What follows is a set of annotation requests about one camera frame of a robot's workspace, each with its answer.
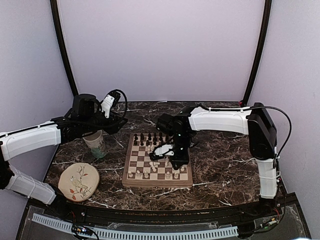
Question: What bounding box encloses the wooden chess board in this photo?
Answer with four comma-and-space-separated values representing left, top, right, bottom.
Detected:
122, 133, 193, 188

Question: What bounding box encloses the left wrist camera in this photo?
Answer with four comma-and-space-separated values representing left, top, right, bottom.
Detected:
100, 90, 121, 119

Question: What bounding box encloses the black frame post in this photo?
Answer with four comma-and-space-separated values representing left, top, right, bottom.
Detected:
241, 0, 272, 107
49, 0, 79, 96

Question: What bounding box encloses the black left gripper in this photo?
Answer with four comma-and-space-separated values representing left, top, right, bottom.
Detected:
80, 108, 128, 135

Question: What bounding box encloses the bird painted ceramic plate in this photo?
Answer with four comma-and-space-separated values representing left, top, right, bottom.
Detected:
58, 163, 100, 203

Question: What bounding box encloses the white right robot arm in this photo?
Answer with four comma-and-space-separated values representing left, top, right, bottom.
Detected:
149, 102, 278, 217

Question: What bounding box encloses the grey slotted cable duct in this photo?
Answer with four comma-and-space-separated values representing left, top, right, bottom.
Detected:
31, 213, 239, 240

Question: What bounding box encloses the black chess rook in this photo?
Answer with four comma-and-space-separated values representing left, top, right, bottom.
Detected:
133, 134, 138, 146

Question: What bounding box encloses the right black frame post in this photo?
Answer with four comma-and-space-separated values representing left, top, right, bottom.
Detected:
241, 0, 272, 107

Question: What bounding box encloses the left black frame post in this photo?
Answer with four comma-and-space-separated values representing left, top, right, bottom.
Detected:
49, 0, 79, 96

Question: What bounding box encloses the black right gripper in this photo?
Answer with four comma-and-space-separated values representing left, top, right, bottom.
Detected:
169, 132, 192, 169

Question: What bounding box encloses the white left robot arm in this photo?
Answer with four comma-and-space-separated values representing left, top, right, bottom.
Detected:
0, 89, 128, 218

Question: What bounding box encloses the floral ceramic mug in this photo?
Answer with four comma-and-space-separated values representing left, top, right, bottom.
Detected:
82, 130, 106, 159

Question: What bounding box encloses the black front rail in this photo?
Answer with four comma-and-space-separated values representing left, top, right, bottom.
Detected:
82, 206, 250, 224

